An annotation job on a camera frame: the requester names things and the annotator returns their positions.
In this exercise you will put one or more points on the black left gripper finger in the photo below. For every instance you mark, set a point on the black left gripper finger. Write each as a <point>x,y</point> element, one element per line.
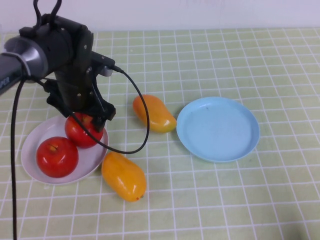
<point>105,115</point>
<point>56,102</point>

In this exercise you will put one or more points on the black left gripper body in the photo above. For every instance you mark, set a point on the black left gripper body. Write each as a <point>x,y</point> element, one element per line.
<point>75,92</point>

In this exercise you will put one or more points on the shiny red plastic apple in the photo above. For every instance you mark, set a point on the shiny red plastic apple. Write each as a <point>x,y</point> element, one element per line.
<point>57,160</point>
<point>77,138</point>

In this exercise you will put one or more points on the orange mango with red blush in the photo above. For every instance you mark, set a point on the orange mango with red blush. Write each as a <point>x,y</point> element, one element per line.
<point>161,115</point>

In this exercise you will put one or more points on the plain yellow-orange mango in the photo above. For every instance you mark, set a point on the plain yellow-orange mango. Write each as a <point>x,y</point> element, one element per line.
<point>125,181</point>

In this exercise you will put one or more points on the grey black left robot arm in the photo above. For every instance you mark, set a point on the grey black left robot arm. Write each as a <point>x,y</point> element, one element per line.
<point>30,57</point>

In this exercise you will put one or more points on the white round plastic plate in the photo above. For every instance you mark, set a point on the white round plastic plate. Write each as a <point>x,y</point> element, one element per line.
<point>92,160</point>

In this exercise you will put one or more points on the light blue round plate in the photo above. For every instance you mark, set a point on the light blue round plate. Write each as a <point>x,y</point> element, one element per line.
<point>217,130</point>

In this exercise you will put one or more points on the white zip tie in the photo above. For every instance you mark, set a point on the white zip tie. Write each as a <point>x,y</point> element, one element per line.
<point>25,66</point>

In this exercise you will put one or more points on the green white checkered tablecloth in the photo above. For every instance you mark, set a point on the green white checkered tablecloth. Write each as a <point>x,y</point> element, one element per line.
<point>225,200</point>

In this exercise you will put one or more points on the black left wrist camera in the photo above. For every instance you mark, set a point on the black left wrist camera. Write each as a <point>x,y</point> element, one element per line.
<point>102,61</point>

